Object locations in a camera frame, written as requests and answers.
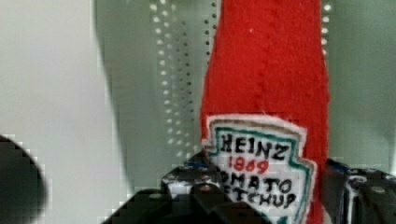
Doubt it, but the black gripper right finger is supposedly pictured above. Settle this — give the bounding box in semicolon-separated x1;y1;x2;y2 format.
321;160;396;224

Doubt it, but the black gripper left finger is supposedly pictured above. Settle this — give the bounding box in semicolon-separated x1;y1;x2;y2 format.
102;152;270;224

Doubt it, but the red plush ketchup bottle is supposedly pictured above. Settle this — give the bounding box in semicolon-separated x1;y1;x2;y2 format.
201;0;330;224

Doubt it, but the green oval strainer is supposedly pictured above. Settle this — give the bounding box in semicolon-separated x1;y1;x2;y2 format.
92;0;395;193

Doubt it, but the black cylinder lower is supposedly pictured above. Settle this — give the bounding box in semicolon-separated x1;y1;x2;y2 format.
0;136;47;224

